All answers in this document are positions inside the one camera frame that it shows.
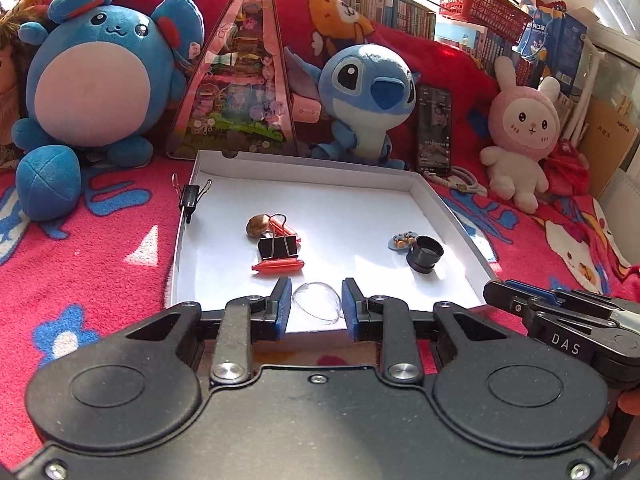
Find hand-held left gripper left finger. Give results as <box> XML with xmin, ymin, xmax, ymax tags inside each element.
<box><xmin>124</xmin><ymin>276</ymin><xmax>293</xmax><ymax>386</ymax></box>

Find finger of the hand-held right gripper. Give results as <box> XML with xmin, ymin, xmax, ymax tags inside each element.
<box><xmin>505</xmin><ymin>280</ymin><xmax>617</xmax><ymax>315</ymax></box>
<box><xmin>483</xmin><ymin>281</ymin><xmax>540</xmax><ymax>323</ymax></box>

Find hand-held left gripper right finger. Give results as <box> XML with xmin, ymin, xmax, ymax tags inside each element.
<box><xmin>342</xmin><ymin>277</ymin><xmax>509</xmax><ymax>385</ymax></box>

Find clear plastic capsule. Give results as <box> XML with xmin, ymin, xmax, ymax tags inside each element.
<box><xmin>292</xmin><ymin>281</ymin><xmax>346</xmax><ymax>326</ymax></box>

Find small red plastic piece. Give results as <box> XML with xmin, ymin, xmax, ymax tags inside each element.
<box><xmin>251</xmin><ymin>259</ymin><xmax>306</xmax><ymax>275</ymax></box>

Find black round cap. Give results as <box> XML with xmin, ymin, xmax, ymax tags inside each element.
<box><xmin>406</xmin><ymin>236</ymin><xmax>445</xmax><ymax>274</ymax></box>

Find white cardboard box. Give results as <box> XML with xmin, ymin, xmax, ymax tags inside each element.
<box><xmin>170</xmin><ymin>150</ymin><xmax>501</xmax><ymax>341</ymax></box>

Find white panel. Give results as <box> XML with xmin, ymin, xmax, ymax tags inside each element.
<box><xmin>595</xmin><ymin>170</ymin><xmax>640</xmax><ymax>261</ymax></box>

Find crumpled red cloth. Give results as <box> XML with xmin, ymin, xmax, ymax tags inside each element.
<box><xmin>542</xmin><ymin>140</ymin><xmax>591</xmax><ymax>196</ymax></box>

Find small black binder clip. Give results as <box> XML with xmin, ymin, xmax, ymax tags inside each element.
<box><xmin>171</xmin><ymin>174</ymin><xmax>213</xmax><ymax>223</ymax></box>

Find pink bunny plush toy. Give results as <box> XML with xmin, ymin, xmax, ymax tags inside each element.
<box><xmin>480</xmin><ymin>55</ymin><xmax>562</xmax><ymax>213</ymax></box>

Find brown cardboard box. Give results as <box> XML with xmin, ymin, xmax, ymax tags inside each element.
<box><xmin>580</xmin><ymin>97</ymin><xmax>640</xmax><ymax>201</ymax></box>

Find black smartphone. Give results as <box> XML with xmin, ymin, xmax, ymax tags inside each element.
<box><xmin>416</xmin><ymin>84</ymin><xmax>453</xmax><ymax>176</ymax></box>

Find pink cartoon printed blanket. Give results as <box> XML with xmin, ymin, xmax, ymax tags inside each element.
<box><xmin>0</xmin><ymin>155</ymin><xmax>640</xmax><ymax>453</ymax></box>

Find small pink box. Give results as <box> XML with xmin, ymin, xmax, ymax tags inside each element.
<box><xmin>287</xmin><ymin>92</ymin><xmax>323</xmax><ymax>123</ymax></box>

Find big-eared blue plush toy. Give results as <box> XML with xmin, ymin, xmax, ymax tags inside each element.
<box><xmin>285</xmin><ymin>44</ymin><xmax>418</xmax><ymax>171</ymax></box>

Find triangular diorama house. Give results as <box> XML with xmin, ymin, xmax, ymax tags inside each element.
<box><xmin>166</xmin><ymin>0</ymin><xmax>301</xmax><ymax>161</ymax></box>

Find red bear printed blanket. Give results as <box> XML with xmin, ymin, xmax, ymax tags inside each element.
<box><xmin>115</xmin><ymin>0</ymin><xmax>501</xmax><ymax>161</ymax></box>

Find blue packages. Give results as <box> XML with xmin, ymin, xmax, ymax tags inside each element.
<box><xmin>517</xmin><ymin>0</ymin><xmax>586</xmax><ymax>96</ymax></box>

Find red plastic basket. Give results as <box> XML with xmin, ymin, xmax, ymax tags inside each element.
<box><xmin>439</xmin><ymin>0</ymin><xmax>533</xmax><ymax>43</ymax></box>

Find row of books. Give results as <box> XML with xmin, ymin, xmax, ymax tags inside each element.
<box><xmin>345</xmin><ymin>0</ymin><xmax>501</xmax><ymax>63</ymax></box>

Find round blue plush toy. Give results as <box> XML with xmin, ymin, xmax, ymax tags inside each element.
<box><xmin>12</xmin><ymin>0</ymin><xmax>206</xmax><ymax>222</ymax></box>

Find brown-haired doll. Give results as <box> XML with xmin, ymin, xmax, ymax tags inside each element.
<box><xmin>0</xmin><ymin>5</ymin><xmax>36</xmax><ymax>171</ymax></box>

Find white charging cable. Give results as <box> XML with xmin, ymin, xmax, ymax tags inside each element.
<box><xmin>425</xmin><ymin>167</ymin><xmax>488</xmax><ymax>197</ymax></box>

